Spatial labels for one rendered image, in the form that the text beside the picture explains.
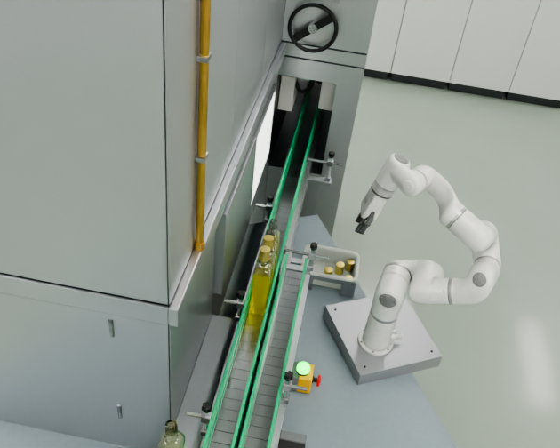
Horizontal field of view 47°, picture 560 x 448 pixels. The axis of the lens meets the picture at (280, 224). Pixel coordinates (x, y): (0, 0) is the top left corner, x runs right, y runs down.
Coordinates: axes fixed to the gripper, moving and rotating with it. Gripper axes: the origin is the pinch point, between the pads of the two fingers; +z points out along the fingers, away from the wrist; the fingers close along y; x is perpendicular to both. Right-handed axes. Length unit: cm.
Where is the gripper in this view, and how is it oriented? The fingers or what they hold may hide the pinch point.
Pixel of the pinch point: (361, 223)
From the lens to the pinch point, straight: 218.2
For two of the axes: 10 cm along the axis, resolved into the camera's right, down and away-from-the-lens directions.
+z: -3.6, 7.1, 6.1
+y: -1.2, 6.1, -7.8
